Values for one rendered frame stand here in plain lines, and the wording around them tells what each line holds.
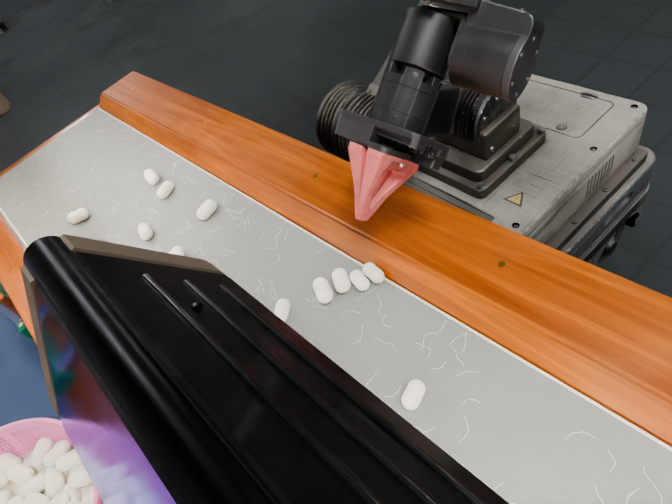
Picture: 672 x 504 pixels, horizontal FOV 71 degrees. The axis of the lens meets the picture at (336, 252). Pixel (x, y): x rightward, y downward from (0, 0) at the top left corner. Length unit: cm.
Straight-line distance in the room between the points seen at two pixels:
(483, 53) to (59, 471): 62
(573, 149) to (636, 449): 73
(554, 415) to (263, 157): 54
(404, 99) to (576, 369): 29
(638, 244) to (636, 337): 107
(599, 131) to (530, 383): 75
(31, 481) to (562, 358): 58
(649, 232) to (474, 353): 114
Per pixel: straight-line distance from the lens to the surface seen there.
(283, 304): 57
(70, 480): 64
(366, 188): 47
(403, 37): 48
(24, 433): 70
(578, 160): 108
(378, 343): 53
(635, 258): 153
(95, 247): 18
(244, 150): 81
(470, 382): 49
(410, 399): 47
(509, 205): 99
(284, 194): 69
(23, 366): 90
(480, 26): 46
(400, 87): 46
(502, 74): 44
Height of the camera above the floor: 119
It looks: 48 degrees down
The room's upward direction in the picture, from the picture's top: 24 degrees counter-clockwise
